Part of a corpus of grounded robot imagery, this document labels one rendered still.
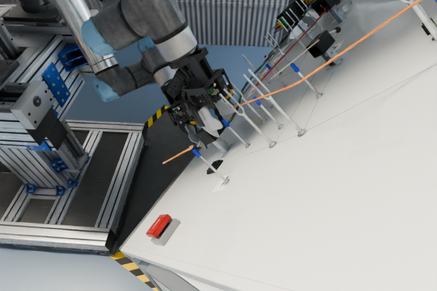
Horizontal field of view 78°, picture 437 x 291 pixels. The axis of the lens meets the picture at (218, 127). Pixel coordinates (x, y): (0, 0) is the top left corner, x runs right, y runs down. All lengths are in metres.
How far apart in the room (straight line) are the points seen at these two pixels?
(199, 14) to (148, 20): 2.49
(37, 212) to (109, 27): 1.49
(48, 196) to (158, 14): 1.54
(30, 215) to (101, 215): 0.41
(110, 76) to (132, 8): 0.36
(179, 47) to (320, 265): 0.41
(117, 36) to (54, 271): 1.60
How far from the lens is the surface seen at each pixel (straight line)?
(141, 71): 0.87
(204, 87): 0.53
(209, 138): 0.67
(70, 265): 1.92
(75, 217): 1.78
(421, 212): 0.26
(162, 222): 0.59
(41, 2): 1.37
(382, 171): 0.31
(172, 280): 0.91
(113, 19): 0.55
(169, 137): 2.18
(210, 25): 3.05
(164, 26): 0.52
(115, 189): 1.75
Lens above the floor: 1.68
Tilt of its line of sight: 49 degrees down
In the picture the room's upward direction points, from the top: straight up
